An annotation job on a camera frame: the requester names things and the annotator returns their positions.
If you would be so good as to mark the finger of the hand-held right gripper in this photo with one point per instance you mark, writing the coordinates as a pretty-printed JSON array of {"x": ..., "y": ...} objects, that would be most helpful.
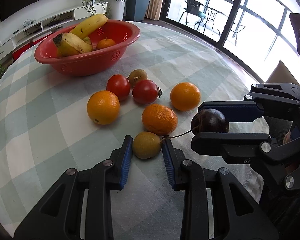
[
  {"x": 240, "y": 111},
  {"x": 230, "y": 141}
]

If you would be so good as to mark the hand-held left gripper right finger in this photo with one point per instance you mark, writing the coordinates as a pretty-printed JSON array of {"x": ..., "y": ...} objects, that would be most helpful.
[{"x": 168, "y": 165}]

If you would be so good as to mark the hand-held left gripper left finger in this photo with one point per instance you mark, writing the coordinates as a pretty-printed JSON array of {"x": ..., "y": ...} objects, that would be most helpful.
[{"x": 126, "y": 162}]

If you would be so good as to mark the passion fruit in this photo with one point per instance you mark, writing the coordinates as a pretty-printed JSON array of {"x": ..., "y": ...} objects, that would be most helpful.
[
  {"x": 210, "y": 123},
  {"x": 146, "y": 145}
]

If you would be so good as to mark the bumpy tangerine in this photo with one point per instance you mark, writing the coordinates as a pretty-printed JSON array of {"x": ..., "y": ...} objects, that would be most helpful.
[{"x": 159, "y": 119}]

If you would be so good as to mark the orange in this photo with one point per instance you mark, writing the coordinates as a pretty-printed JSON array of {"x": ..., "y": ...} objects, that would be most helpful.
[
  {"x": 103, "y": 107},
  {"x": 185, "y": 96}
]

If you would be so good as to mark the red tomato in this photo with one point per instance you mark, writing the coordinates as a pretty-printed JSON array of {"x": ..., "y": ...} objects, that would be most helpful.
[
  {"x": 145, "y": 91},
  {"x": 118, "y": 87}
]

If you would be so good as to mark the small brown round fruit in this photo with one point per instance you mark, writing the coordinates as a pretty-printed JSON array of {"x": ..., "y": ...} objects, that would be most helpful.
[{"x": 137, "y": 77}]

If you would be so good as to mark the red plastic bowl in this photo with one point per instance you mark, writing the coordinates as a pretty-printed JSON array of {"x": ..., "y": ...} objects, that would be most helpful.
[{"x": 90, "y": 65}]

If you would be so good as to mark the tangerine with stem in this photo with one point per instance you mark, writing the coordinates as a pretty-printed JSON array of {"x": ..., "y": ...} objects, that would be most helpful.
[{"x": 105, "y": 44}]

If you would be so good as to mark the small green fruit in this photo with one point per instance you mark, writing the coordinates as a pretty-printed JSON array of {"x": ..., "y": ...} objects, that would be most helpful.
[{"x": 88, "y": 40}]

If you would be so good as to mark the short fat yellow banana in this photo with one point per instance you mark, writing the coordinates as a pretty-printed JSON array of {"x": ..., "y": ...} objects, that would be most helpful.
[{"x": 72, "y": 45}]

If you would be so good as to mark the long yellow banana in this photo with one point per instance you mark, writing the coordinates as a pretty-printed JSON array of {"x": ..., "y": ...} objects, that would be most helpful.
[{"x": 90, "y": 26}]

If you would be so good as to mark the beige seat cushion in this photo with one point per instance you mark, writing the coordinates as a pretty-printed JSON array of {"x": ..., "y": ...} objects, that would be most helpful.
[{"x": 281, "y": 73}]

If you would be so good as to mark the checked green white tablecloth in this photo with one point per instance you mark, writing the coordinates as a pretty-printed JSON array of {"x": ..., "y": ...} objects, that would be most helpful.
[{"x": 52, "y": 142}]

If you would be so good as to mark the black balcony table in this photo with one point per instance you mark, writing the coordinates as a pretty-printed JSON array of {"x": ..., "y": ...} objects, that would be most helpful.
[{"x": 215, "y": 13}]

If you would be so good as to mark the black balcony chair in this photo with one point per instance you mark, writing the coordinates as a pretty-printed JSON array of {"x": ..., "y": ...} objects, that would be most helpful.
[{"x": 193, "y": 6}]

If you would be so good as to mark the glass sliding door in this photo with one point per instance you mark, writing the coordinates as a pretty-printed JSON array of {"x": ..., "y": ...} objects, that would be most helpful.
[{"x": 165, "y": 0}]

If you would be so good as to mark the beige curtain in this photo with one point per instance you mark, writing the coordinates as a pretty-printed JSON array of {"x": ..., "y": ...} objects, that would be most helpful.
[{"x": 157, "y": 0}]

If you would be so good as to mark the large-leaf plant in grey-blue pot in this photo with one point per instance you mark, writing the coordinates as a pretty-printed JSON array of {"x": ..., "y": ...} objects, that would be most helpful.
[{"x": 138, "y": 7}]

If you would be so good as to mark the red storage box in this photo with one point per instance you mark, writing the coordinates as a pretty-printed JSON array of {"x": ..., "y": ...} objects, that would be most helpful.
[
  {"x": 21, "y": 51},
  {"x": 41, "y": 40}
]

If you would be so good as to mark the white television cabinet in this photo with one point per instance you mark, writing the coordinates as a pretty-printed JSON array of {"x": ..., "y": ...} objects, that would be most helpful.
[{"x": 87, "y": 11}]

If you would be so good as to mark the bushy plant in white pot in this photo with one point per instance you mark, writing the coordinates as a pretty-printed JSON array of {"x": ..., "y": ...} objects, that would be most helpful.
[{"x": 116, "y": 6}]

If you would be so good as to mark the black set-top box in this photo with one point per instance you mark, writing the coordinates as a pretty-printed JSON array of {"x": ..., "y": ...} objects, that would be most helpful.
[{"x": 55, "y": 21}]

